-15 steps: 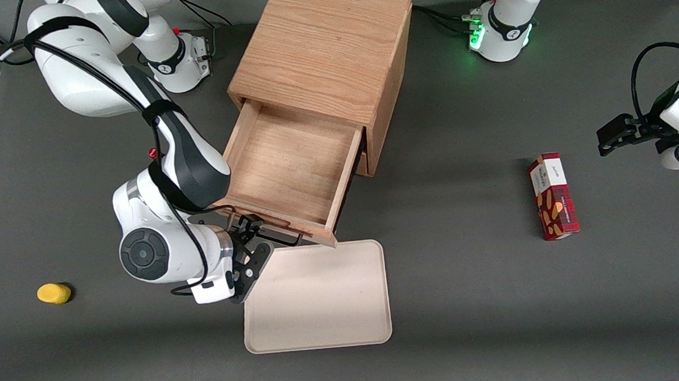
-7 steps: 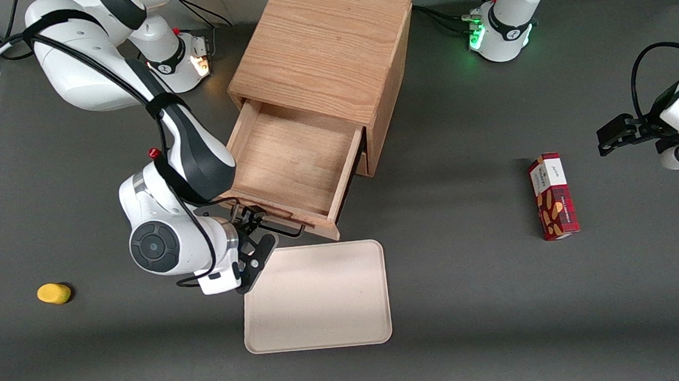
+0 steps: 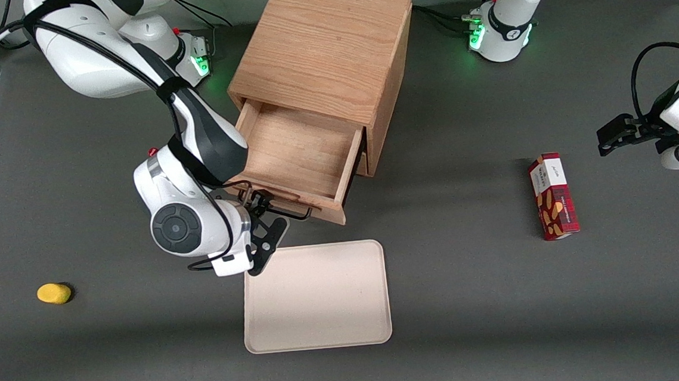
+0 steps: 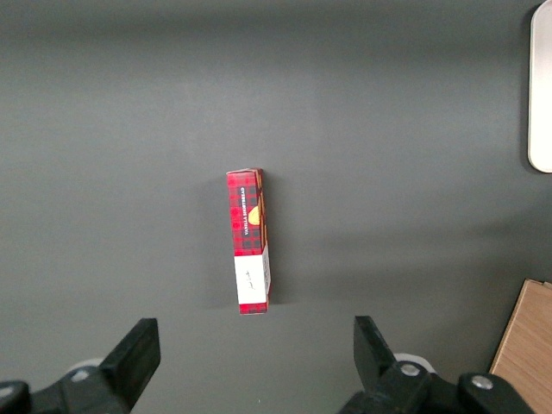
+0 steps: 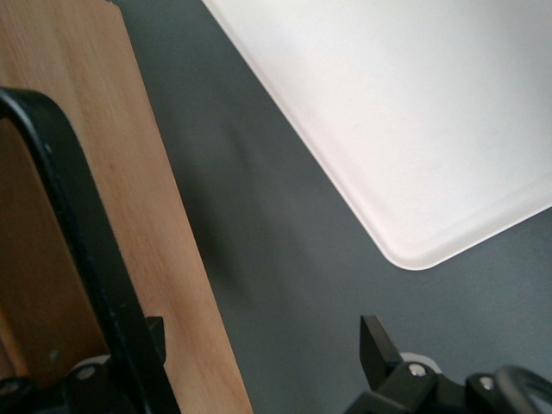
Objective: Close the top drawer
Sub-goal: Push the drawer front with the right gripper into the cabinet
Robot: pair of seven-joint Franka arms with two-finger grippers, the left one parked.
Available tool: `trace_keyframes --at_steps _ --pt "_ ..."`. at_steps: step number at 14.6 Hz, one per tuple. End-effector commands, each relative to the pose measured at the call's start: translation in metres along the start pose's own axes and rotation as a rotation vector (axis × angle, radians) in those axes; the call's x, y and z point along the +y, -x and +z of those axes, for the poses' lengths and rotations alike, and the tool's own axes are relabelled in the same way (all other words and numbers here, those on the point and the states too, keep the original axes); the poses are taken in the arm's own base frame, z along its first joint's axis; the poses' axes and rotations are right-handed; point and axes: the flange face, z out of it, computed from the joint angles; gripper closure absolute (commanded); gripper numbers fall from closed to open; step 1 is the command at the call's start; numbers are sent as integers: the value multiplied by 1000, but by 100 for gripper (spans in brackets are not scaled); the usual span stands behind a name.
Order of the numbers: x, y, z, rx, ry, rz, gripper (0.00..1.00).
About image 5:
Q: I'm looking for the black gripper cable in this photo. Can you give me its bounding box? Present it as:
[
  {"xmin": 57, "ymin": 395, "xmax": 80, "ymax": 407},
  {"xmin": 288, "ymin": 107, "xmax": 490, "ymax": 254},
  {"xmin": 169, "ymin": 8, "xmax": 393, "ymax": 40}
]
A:
[{"xmin": 491, "ymin": 365, "xmax": 552, "ymax": 414}]

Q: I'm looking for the wooden drawer with notch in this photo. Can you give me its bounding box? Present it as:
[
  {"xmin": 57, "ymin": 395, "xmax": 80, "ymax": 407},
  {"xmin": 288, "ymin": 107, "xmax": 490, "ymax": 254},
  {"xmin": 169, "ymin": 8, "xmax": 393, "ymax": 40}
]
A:
[{"xmin": 0, "ymin": 0, "xmax": 255, "ymax": 414}]

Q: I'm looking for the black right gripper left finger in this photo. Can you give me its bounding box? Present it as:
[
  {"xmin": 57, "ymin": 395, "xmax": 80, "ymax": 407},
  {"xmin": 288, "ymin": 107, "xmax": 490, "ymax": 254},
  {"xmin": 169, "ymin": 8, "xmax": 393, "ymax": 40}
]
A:
[{"xmin": 0, "ymin": 316, "xmax": 168, "ymax": 414}]

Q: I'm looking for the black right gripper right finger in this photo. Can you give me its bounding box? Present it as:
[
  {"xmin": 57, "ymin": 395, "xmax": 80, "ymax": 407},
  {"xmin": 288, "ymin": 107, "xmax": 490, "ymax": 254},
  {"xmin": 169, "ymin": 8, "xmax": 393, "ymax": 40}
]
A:
[{"xmin": 344, "ymin": 314, "xmax": 504, "ymax": 414}]

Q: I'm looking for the beige plastic tray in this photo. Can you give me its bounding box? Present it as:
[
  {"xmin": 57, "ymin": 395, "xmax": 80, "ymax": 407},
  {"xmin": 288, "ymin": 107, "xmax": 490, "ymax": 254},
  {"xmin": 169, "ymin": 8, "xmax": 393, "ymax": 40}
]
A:
[{"xmin": 201, "ymin": 0, "xmax": 552, "ymax": 273}]

